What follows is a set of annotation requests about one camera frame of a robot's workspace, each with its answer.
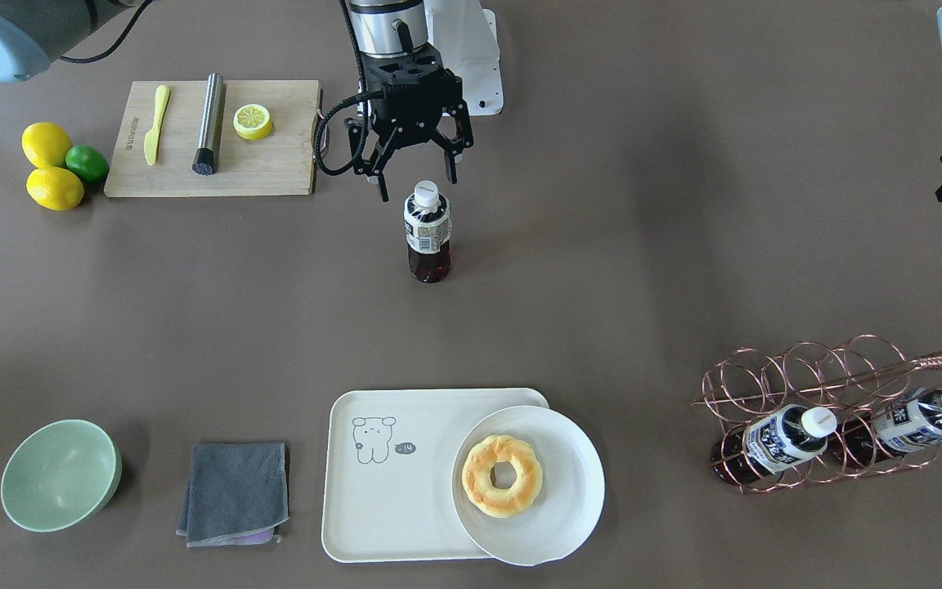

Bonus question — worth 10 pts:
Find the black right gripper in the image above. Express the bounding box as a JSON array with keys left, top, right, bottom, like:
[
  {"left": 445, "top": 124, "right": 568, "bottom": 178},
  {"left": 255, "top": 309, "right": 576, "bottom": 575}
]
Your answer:
[{"left": 345, "top": 43, "right": 473, "bottom": 204}]

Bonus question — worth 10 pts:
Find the copper wire bottle rack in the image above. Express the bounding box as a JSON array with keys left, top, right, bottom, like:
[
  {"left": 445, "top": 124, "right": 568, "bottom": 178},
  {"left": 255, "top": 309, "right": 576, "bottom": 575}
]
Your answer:
[{"left": 699, "top": 335, "right": 942, "bottom": 493}]

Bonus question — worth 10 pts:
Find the yellow lemon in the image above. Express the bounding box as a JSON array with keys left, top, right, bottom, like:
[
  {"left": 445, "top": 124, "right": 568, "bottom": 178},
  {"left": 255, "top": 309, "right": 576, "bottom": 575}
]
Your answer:
[
  {"left": 25, "top": 167, "right": 85, "bottom": 211},
  {"left": 21, "top": 122, "right": 74, "bottom": 169}
]

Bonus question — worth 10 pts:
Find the glazed donut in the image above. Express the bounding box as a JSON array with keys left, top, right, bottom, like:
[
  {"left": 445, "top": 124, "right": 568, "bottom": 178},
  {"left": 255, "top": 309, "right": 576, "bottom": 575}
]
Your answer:
[{"left": 459, "top": 434, "right": 545, "bottom": 519}]

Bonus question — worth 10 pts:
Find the grey folded cloth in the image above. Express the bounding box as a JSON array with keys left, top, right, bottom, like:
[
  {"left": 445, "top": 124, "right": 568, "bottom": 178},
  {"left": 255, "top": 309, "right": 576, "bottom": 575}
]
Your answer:
[{"left": 176, "top": 441, "right": 290, "bottom": 548}]

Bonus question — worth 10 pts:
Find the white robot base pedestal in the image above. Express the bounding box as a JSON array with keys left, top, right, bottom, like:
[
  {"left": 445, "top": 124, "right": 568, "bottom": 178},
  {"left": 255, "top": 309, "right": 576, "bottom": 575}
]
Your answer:
[{"left": 425, "top": 1, "right": 505, "bottom": 116}]

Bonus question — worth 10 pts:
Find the tea bottle in rack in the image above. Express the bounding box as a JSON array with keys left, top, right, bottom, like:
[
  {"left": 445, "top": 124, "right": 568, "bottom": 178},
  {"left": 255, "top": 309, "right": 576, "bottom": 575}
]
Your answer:
[
  {"left": 830, "top": 388, "right": 942, "bottom": 467},
  {"left": 710, "top": 405, "right": 838, "bottom": 486}
]

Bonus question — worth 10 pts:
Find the green lime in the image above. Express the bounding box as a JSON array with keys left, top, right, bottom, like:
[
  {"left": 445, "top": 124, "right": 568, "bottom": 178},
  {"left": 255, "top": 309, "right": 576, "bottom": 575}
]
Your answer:
[{"left": 65, "top": 145, "right": 110, "bottom": 184}]

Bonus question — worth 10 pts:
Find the half lemon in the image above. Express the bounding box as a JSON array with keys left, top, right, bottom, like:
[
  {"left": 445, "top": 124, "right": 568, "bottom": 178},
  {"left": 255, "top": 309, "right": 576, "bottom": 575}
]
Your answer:
[{"left": 232, "top": 103, "right": 274, "bottom": 141}]

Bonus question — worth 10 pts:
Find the yellow plastic knife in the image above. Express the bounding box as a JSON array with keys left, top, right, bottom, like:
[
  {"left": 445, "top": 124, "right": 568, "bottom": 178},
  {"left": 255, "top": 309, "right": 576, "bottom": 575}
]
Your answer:
[{"left": 143, "top": 83, "right": 172, "bottom": 165}]

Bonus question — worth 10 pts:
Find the white round plate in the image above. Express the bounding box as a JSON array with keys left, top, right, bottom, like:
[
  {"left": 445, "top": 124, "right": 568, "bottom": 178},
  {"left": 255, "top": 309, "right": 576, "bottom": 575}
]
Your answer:
[{"left": 452, "top": 406, "right": 605, "bottom": 567}]

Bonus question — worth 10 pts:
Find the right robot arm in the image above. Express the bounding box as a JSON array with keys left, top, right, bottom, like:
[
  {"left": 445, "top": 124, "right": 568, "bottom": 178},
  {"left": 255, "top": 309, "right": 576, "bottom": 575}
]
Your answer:
[{"left": 96, "top": 1, "right": 474, "bottom": 198}]

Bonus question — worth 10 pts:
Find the wooden cutting board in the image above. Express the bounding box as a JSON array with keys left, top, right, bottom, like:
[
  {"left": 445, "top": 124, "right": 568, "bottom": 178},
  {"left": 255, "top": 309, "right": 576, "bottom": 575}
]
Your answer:
[{"left": 103, "top": 79, "right": 331, "bottom": 199}]

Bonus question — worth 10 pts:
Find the tea bottle white cap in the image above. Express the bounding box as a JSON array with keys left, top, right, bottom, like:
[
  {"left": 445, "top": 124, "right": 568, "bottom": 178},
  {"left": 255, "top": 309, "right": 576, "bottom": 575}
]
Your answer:
[{"left": 404, "top": 180, "right": 452, "bottom": 284}]

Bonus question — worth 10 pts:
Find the cream rectangular tray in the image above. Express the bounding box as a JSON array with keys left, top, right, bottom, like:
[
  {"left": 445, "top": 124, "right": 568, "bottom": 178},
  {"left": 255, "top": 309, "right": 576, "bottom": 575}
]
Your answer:
[{"left": 321, "top": 387, "right": 547, "bottom": 564}]

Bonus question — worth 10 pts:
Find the green bowl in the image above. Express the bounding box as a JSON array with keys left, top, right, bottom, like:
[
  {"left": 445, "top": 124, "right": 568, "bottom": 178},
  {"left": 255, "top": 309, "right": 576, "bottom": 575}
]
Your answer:
[{"left": 0, "top": 419, "right": 123, "bottom": 533}]

